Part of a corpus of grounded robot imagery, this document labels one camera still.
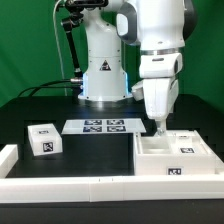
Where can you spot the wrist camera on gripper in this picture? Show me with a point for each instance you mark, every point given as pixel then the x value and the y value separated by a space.
pixel 137 91

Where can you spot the small white tagged box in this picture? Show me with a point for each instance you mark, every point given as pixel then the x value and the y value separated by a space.
pixel 44 139

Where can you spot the white cabinet body box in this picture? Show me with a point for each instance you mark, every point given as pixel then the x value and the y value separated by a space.
pixel 150 158

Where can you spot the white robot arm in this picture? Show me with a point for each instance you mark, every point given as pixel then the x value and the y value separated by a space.
pixel 159 28

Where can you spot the white U-shaped fence frame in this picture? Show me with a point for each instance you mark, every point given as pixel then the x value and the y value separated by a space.
pixel 95 189

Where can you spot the flat white tagged base plate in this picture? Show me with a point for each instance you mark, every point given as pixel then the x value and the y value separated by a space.
pixel 103 126

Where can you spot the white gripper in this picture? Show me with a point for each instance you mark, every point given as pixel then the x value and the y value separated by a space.
pixel 160 86

